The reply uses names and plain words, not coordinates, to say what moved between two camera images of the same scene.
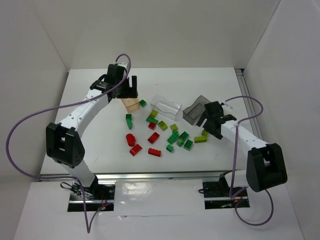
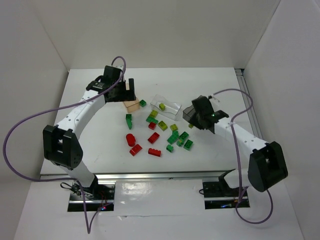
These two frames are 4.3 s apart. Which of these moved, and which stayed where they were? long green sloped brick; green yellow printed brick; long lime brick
Moved: long lime brick
Stayed: green yellow printed brick; long green sloped brick
